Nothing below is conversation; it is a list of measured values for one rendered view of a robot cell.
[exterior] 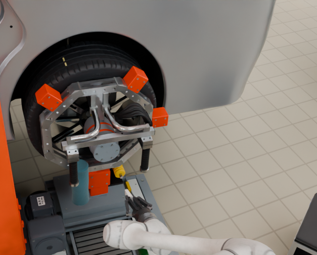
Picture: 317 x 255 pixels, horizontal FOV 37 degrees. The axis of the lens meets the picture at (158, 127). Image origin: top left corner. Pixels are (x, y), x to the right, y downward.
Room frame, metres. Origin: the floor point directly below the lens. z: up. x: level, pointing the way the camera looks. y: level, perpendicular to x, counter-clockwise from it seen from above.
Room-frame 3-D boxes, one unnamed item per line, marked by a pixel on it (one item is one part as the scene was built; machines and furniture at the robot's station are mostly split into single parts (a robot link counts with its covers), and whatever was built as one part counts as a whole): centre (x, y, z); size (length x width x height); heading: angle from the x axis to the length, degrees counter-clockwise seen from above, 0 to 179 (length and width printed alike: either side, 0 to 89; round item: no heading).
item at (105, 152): (1.68, 0.27, 0.85); 0.21 x 0.14 x 0.14; 24
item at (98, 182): (1.78, 0.31, 0.48); 0.16 x 0.12 x 0.17; 24
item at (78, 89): (1.75, 0.29, 0.85); 0.54 x 0.07 x 0.54; 114
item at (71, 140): (1.60, 0.34, 1.03); 0.19 x 0.18 x 0.11; 24
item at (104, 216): (1.90, 0.36, 0.13); 0.50 x 0.36 x 0.10; 114
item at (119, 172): (1.89, 0.22, 0.51); 0.29 x 0.06 x 0.06; 24
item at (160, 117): (1.88, 0.01, 0.85); 0.09 x 0.08 x 0.07; 114
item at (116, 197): (1.90, 0.36, 0.32); 0.40 x 0.30 x 0.28; 114
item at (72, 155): (1.49, 0.37, 0.93); 0.09 x 0.05 x 0.05; 24
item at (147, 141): (1.63, 0.06, 0.93); 0.09 x 0.05 x 0.05; 24
